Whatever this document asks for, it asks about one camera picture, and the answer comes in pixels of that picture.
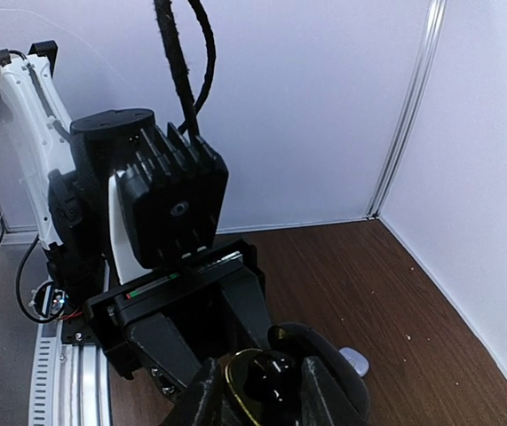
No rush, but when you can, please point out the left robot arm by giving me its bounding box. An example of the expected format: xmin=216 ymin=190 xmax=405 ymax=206
xmin=0 ymin=41 xmax=271 ymax=398

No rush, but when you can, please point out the aluminium front rail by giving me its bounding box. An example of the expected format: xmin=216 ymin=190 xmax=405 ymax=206
xmin=28 ymin=323 xmax=113 ymax=425

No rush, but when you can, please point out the black earbud charging case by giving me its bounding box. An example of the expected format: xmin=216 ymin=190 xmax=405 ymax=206
xmin=221 ymin=322 xmax=371 ymax=425

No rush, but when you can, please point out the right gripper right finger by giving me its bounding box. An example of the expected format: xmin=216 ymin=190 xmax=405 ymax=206
xmin=301 ymin=355 xmax=370 ymax=425

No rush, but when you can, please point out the purple earbud charging case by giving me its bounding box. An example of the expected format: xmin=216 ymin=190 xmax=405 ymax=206
xmin=339 ymin=347 xmax=370 ymax=377

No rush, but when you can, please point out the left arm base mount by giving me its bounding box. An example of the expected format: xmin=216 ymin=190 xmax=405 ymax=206
xmin=15 ymin=234 xmax=103 ymax=347

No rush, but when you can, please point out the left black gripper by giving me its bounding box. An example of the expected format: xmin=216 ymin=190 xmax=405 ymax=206
xmin=83 ymin=239 xmax=273 ymax=402

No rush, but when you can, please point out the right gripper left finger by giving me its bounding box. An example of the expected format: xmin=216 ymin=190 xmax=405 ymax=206
xmin=162 ymin=358 xmax=222 ymax=426

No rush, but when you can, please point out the left aluminium post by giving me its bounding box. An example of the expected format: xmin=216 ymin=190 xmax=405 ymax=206
xmin=364 ymin=0 xmax=448 ymax=219

